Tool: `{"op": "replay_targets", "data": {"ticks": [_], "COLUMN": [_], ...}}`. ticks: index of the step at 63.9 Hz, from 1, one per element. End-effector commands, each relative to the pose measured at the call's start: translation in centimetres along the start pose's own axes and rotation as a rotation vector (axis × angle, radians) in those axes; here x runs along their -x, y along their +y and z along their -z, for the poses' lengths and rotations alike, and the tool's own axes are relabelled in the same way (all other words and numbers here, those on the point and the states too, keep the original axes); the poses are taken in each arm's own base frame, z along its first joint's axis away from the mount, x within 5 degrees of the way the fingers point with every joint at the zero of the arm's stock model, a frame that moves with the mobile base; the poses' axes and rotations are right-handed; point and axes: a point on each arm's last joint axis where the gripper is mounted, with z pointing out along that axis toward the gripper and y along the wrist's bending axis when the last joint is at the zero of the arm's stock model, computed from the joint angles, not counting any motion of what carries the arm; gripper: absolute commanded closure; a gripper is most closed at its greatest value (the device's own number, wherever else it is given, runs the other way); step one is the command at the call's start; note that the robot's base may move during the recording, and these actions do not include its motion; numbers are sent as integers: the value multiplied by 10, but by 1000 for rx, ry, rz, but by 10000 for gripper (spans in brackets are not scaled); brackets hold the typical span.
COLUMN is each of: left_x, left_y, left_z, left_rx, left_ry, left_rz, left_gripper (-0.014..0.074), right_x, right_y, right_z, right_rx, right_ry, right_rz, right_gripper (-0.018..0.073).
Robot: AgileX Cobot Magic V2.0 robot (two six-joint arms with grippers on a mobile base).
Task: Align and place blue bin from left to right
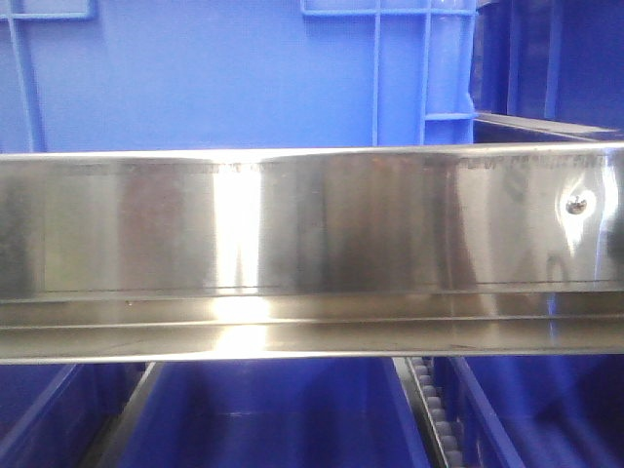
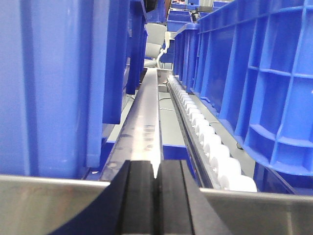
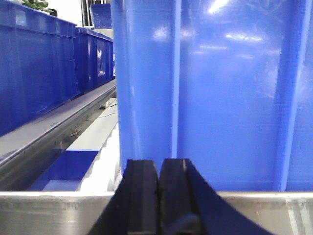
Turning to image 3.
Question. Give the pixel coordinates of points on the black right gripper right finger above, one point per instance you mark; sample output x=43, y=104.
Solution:
x=190, y=206

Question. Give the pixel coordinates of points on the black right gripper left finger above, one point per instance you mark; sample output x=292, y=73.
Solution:
x=133, y=209

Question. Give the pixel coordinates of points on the blue plastic bin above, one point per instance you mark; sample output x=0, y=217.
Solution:
x=227, y=84

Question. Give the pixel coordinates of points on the white roller track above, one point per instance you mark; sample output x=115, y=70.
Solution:
x=104, y=174

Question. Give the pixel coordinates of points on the blue bin on lower level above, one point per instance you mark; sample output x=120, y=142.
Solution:
x=65, y=173

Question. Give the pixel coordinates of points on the dark blue bin on shelf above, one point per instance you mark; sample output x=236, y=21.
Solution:
x=37, y=64

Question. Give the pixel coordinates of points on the green plant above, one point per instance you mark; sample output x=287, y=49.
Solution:
x=41, y=5

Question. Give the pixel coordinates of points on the steel front rail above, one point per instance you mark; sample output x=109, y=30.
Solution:
x=74, y=212

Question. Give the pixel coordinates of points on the steel shelf rail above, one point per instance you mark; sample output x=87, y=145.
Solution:
x=35, y=144

